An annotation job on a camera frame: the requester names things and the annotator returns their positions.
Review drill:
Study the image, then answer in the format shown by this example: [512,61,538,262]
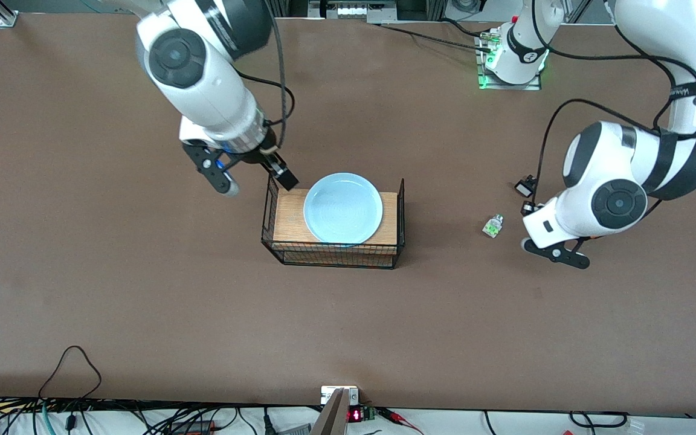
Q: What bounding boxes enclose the light blue round plate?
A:
[303,173,384,245]

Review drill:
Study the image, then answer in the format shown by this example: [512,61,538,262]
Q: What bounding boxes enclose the wooden shelf board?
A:
[272,188,399,268]

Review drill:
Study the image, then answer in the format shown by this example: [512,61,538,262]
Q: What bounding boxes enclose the red alligator clip lead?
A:
[378,408,425,435]

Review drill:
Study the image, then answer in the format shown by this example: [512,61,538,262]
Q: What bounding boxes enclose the black wire mesh rack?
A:
[261,174,406,270]

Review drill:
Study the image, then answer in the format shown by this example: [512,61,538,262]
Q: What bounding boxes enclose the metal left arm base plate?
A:
[478,30,543,91]

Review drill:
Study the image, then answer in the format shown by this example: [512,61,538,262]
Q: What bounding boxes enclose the black cable on table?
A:
[378,23,495,53]

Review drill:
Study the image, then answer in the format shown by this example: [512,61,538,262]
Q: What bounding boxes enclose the black coiled cable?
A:
[569,411,630,429]

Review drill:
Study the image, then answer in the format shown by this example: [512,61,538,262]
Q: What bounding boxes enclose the grey metal mount bar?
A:
[311,385,360,435]

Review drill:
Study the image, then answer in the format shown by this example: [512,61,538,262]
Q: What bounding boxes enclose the thin black looped cable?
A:
[37,346,103,401]

